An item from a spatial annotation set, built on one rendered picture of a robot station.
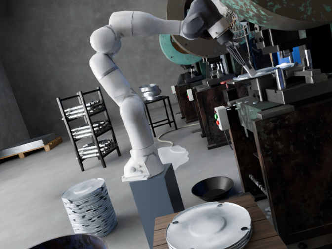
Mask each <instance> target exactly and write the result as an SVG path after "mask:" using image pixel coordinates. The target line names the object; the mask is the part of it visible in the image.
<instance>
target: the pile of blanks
mask: <svg viewBox="0 0 332 249"><path fill-rule="evenodd" d="M62 201H63V202H64V207H65V208H66V211H67V214H68V216H69V220H70V222H71V224H72V228H73V230H74V232H75V233H90V234H94V235H97V236H99V237H101V238H102V237H104V236H106V235H107V234H109V233H110V232H111V231H112V230H113V229H114V228H115V227H116V225H117V222H118V220H117V218H116V214H115V211H114V208H113V205H112V202H111V199H110V196H109V193H108V190H107V187H106V184H105V183H104V184H103V186H102V187H100V188H99V189H98V190H96V191H94V192H93V193H91V194H88V195H86V196H83V197H81V198H77V199H73V200H70V199H69V200H64V199H62Z"/></svg>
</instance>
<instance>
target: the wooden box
mask: <svg viewBox="0 0 332 249"><path fill-rule="evenodd" d="M225 202H229V203H234V204H237V205H239V206H241V207H243V208H244V209H245V210H247V212H248V213H249V214H250V217H251V220H252V225H253V233H252V237H251V239H250V241H249V242H248V243H247V245H246V246H245V247H244V248H242V249H288V248H287V247H286V245H285V244H284V242H283V241H282V239H281V238H280V236H278V234H277V232H276V231H275V229H274V228H273V226H272V225H271V224H270V222H269V221H268V219H267V218H266V216H265V215H264V213H263V212H262V211H261V209H260V208H259V206H258V205H257V203H256V202H255V200H254V199H253V198H252V196H251V195H246V196H242V197H238V198H234V199H230V200H226V201H222V202H219V203H221V204H222V203H225ZM180 213H181V212H178V213H174V214H170V215H166V216H162V217H158V218H155V228H154V241H153V249H170V248H169V246H168V242H167V240H166V229H167V227H168V225H169V223H173V219H174V218H175V217H176V216H177V215H178V214H180Z"/></svg>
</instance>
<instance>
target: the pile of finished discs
mask: <svg viewBox="0 0 332 249"><path fill-rule="evenodd" d="M252 233H253V225H252V220H251V217H250V214H249V213H248V212H247V210H245V209H244V208H243V207H241V206H239V205H237V204H234V203H229V202H225V203H222V204H221V203H218V202H209V203H204V204H200V205H196V206H193V207H191V208H188V209H186V210H184V211H183V212H181V213H180V214H178V215H177V216H176V217H175V218H174V219H173V223H169V225H168V227H167V229H166V240H167V242H168V246H169V248H170V249H242V248H244V247H245V246H246V245H247V243H248V242H249V241H250V239H251V237H252Z"/></svg>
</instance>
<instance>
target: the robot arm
mask: <svg viewBox="0 0 332 249"><path fill-rule="evenodd" d="M232 22H233V20H232V18H230V17H229V18H225V17H224V16H223V15H222V14H221V13H220V12H219V10H218V8H217V7H216V5H215V4H214V3H213V1H212V0H194V1H193V2H192V3H191V6H190V9H189V11H188V14H187V16H186V18H185V19H184V20H183V21H177V20H163V19H160V18H157V17H155V16H153V15H151V14H149V13H145V12H141V11H120V12H114V13H113V14H112V15H111V17H110V19H109V25H106V26H104V27H101V28H99V29H98V30H96V31H94V32H93V34H92V35H91V37H90V43H91V45H92V47H93V48H94V50H96V51H97V53H96V54H95V55H94V56H93V57H92V58H91V60H90V66H91V68H92V71H93V73H94V74H95V76H96V77H97V79H98V80H99V82H100V83H101V85H102V86H103V87H104V89H105V90H106V92H107V93H108V94H109V96H110V97H111V98H112V99H113V100H114V101H115V102H116V103H117V104H118V106H119V107H120V114H121V117H122V120H123V122H124V125H125V127H126V129H127V132H128V134H129V138H130V141H131V145H132V148H133V149H132V150H131V151H130V153H131V158H130V159H129V161H128V162H127V164H126V165H125V167H124V175H123V176H122V182H124V181H137V180H147V179H149V178H151V177H153V176H155V175H157V174H159V173H161V172H163V171H164V169H165V166H164V165H163V163H162V162H161V160H160V157H159V154H158V149H157V147H156V144H155V142H154V140H153V136H152V133H151V129H150V126H149V123H148V120H147V117H146V114H145V110H144V108H145V106H144V102H143V101H142V99H141V98H140V97H139V95H138V94H137V93H136V91H135V90H134V89H133V88H132V86H131V85H130V84H129V82H128V81H127V80H126V78H125V77H124V75H123V74H122V72H121V71H120V69H119V68H118V67H117V66H116V64H115V62H114V61H113V58H114V57H115V56H116V55H117V53H118V52H119V50H120V48H121V46H122V41H121V38H123V37H136V38H141V37H146V36H152V35H158V34H172V35H182V36H183V37H185V38H187V39H190V40H193V39H197V38H199V36H200V35H201V34H202V32H203V30H204V29H207V30H208V31H209V33H210V34H211V35H212V37H213V38H215V37H217V41H218V42H219V43H220V45H223V44H225V45H226V46H227V51H229V52H230V53H231V54H232V56H233V57H234V58H235V59H236V60H237V61H238V63H239V64H241V65H242V66H243V67H244V68H245V70H246V71H247V72H248V74H249V75H250V76H251V77H252V76H255V75H256V74H257V72H256V70H255V69H254V67H253V66H252V65H251V64H250V62H249V58H248V57H247V55H246V53H245V52H244V50H243V48H242V47H241V44H240V43H237V42H236V41H235V40H234V39H233V36H234V35H235V34H234V32H233V31H232V30H231V29H230V28H228V26H229V25H230V24H231V23H232Z"/></svg>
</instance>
